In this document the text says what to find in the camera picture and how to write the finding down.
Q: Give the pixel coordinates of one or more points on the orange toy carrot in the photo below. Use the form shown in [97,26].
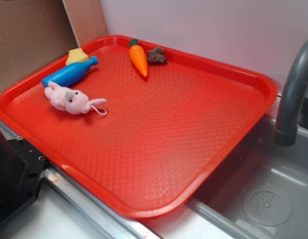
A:
[138,57]

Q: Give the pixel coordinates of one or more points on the red plastic tray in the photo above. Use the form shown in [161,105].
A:
[162,135]

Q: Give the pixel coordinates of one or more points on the brown rock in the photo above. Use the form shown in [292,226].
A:
[156,56]

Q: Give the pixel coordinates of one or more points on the pink plush bunny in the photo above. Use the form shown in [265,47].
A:
[74,102]

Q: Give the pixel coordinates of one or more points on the blue toy bottle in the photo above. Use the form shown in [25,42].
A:
[70,74]

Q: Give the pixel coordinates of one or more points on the yellow sponge piece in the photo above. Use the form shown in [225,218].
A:
[76,55]

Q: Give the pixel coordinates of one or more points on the grey toy sink basin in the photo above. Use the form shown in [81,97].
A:
[259,192]

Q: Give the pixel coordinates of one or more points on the grey toy faucet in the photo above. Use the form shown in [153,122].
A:
[293,107]

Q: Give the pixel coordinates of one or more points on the brown cardboard panel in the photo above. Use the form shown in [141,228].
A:
[34,33]

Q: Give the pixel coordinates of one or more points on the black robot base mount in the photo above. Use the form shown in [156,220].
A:
[21,171]

